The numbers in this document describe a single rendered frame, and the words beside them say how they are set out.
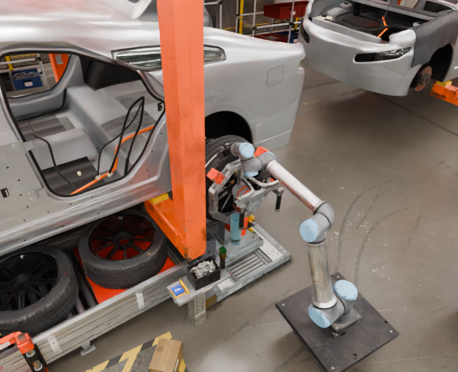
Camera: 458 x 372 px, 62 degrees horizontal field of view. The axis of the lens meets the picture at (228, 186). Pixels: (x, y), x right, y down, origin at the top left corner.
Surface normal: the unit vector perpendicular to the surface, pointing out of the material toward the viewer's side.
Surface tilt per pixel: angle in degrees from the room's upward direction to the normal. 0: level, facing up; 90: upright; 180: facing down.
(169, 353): 0
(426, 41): 87
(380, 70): 90
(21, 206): 91
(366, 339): 0
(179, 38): 90
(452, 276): 0
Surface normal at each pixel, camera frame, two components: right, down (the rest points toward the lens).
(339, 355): 0.03, -0.79
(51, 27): 0.36, -0.48
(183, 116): 0.58, 0.51
